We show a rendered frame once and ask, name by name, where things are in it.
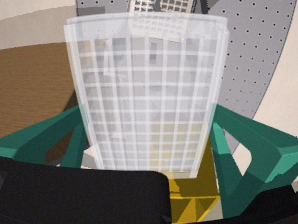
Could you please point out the yellow open bin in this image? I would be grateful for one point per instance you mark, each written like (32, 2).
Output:
(186, 209)

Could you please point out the grey perforated base plate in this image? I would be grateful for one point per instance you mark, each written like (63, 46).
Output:
(258, 33)

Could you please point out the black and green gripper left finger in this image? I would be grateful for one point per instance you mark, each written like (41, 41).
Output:
(31, 143)

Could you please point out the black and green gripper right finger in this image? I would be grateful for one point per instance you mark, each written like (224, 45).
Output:
(274, 159)

